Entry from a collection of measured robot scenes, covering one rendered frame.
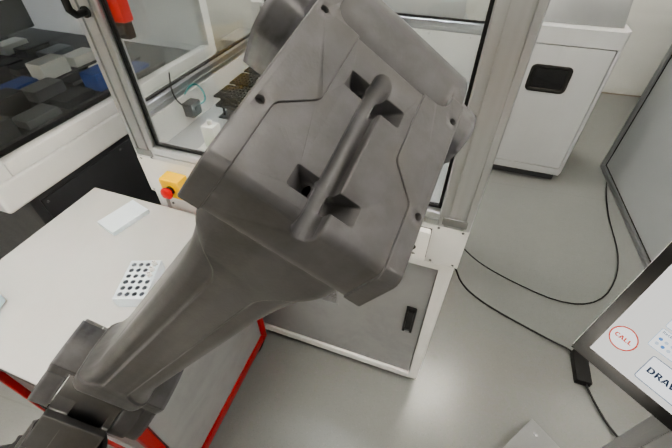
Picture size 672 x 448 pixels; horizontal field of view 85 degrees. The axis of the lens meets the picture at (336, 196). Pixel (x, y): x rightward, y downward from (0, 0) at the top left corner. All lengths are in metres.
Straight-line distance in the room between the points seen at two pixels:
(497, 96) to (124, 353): 0.69
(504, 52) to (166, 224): 1.06
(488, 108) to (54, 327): 1.14
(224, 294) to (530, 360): 1.86
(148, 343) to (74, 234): 1.19
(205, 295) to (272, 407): 1.56
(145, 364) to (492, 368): 1.71
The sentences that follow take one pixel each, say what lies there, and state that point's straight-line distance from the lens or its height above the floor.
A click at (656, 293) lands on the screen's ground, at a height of 1.09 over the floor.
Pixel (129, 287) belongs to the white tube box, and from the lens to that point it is 1.14.
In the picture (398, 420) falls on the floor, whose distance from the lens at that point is 1.71.
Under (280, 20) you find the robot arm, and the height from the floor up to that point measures 1.57.
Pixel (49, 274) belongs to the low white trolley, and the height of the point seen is 0.76.
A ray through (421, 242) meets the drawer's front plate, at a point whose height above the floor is 0.89.
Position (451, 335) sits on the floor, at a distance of 1.91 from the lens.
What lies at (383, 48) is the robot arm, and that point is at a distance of 0.16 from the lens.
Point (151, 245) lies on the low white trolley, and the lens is 1.27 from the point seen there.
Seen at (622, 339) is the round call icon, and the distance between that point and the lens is 0.84.
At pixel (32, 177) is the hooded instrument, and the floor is 0.87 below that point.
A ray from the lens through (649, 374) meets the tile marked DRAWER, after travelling 0.84.
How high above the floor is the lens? 1.62
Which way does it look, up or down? 41 degrees down
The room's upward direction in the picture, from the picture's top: straight up
